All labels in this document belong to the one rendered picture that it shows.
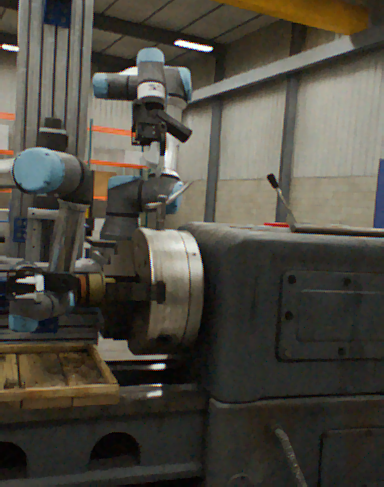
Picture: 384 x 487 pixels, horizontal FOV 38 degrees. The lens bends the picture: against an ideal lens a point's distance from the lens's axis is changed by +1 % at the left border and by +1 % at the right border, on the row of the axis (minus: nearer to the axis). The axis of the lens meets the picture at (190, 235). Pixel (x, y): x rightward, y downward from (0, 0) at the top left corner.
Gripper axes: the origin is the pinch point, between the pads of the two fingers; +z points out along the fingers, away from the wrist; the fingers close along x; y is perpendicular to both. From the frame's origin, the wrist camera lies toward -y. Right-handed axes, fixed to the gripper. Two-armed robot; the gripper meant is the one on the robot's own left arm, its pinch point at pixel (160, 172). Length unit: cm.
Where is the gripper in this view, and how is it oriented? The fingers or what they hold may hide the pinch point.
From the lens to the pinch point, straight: 149.5
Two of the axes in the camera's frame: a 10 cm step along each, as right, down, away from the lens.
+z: 0.3, 9.7, -2.5
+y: -9.4, -0.5, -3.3
